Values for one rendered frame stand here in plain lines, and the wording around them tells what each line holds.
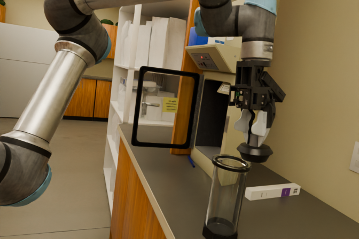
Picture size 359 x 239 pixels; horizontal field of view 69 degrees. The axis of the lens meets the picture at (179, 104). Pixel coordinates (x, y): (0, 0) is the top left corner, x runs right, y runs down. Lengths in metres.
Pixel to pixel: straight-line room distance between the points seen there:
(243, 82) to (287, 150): 0.86
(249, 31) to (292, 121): 0.84
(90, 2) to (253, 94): 0.44
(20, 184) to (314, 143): 1.13
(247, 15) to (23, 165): 0.59
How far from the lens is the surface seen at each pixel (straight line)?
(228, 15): 0.66
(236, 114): 1.08
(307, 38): 1.44
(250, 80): 0.63
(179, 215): 0.89
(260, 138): 0.68
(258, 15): 0.65
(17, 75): 5.91
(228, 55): 1.03
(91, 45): 0.77
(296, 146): 1.40
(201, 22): 0.67
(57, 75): 0.73
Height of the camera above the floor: 1.39
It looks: 8 degrees down
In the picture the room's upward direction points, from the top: 8 degrees clockwise
